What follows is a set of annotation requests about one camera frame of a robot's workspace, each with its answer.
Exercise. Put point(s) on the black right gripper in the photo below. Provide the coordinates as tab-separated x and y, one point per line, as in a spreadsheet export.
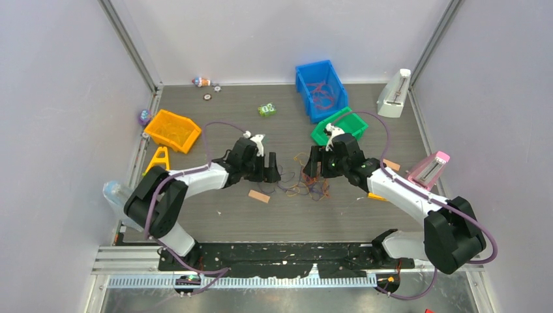
312	168

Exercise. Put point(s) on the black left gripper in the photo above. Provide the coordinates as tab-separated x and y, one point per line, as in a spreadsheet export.
269	174

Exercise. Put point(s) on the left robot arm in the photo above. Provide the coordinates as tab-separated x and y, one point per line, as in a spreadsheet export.
155	204

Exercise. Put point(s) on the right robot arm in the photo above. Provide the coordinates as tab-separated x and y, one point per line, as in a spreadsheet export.
449	237

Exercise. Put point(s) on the small wooden block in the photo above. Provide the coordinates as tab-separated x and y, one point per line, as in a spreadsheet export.
259	196

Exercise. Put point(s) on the green plastic bin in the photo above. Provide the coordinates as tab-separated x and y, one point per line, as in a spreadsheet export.
346	120

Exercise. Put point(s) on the yellow triangle block right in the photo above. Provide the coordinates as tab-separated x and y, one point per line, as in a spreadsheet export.
375	197

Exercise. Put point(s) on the yellow triangle block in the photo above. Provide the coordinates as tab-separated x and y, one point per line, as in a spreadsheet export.
375	197
160	158

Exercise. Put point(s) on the green monster toy block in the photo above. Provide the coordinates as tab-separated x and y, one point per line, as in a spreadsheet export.
267	110

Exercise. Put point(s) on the blue plastic bin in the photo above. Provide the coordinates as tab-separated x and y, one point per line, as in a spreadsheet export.
320	89

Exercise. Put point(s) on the white metronome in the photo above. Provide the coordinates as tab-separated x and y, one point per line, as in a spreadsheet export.
392	99

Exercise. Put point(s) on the orange plastic bin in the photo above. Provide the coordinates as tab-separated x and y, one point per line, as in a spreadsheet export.
175	131

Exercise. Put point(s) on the pink metronome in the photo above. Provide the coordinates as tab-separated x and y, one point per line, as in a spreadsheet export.
426	173

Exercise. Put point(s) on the small clown figurine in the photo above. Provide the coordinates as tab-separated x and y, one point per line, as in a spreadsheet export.
201	82

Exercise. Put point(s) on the yellow triangle block left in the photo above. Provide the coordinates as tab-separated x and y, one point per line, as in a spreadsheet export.
160	158

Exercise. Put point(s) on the purple round toy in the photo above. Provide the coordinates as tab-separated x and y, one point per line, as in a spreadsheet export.
144	117

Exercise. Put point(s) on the clear plastic bottle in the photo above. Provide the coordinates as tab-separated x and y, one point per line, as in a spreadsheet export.
117	195

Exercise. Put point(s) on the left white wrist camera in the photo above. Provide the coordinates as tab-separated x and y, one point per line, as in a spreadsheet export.
258	140

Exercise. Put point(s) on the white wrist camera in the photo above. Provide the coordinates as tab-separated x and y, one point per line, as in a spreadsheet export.
331	131
258	140

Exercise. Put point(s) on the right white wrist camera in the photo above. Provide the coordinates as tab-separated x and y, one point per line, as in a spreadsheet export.
331	131

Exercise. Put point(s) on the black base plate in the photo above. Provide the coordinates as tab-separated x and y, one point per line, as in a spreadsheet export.
291	260

